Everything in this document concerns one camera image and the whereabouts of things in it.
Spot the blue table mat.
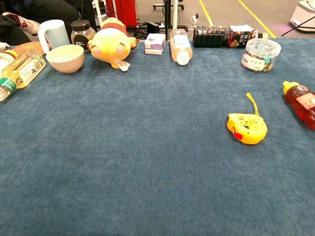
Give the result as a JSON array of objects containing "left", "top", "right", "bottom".
[{"left": 0, "top": 38, "right": 315, "bottom": 236}]

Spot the clear bottle white cap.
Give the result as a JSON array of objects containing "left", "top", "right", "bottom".
[{"left": 169, "top": 29, "right": 193, "bottom": 66}]

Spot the honey squeeze bottle yellow cap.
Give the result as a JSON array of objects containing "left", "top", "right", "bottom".
[{"left": 282, "top": 81, "right": 315, "bottom": 131}]

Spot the white machine housing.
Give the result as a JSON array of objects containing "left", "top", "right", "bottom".
[{"left": 288, "top": 0, "right": 315, "bottom": 32}]

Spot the white vertical post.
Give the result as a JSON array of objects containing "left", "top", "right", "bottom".
[{"left": 172, "top": 0, "right": 179, "bottom": 30}]

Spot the yellow plush duck toy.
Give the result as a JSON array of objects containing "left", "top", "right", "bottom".
[{"left": 87, "top": 17, "right": 139, "bottom": 72}]

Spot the white metal frame leg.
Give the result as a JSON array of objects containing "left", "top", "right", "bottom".
[{"left": 93, "top": 0, "right": 103, "bottom": 28}]

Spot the black stand leg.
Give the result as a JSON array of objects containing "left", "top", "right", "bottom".
[{"left": 281, "top": 16, "right": 315, "bottom": 37}]

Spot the round woven coaster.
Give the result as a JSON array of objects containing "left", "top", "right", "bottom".
[{"left": 11, "top": 41, "right": 51, "bottom": 57}]

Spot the small yellow toy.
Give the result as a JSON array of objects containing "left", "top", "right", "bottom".
[{"left": 226, "top": 92, "right": 268, "bottom": 145}]

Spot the dark tea drink bottle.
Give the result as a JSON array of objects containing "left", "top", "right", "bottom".
[{"left": 192, "top": 25, "right": 269, "bottom": 49}]

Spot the white pale blue pitcher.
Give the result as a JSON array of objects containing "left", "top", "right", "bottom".
[{"left": 37, "top": 19, "right": 71, "bottom": 55}]

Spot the red cabinet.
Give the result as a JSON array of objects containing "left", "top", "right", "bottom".
[{"left": 105, "top": 0, "right": 138, "bottom": 28}]

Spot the glass jar black lid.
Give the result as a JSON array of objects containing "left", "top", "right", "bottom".
[{"left": 70, "top": 19, "right": 96, "bottom": 54}]

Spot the small purple white box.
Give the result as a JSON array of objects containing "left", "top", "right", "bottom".
[{"left": 144, "top": 33, "right": 166, "bottom": 56}]

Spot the yellow oil bottle green label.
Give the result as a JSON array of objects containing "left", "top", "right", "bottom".
[{"left": 0, "top": 50, "right": 47, "bottom": 102}]

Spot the clear plastic jar of clips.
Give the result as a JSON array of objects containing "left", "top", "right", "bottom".
[{"left": 241, "top": 38, "right": 282, "bottom": 73}]

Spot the black tripod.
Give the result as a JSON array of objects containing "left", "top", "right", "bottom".
[{"left": 164, "top": 0, "right": 172, "bottom": 37}]

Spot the white label drink bottle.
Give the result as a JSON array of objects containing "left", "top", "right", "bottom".
[{"left": 0, "top": 49, "right": 18, "bottom": 72}]

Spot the beige bowl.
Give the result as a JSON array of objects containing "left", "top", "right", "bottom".
[{"left": 45, "top": 44, "right": 85, "bottom": 74}]

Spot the wheeled stand base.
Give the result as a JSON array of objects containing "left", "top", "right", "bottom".
[{"left": 152, "top": 2, "right": 185, "bottom": 11}]

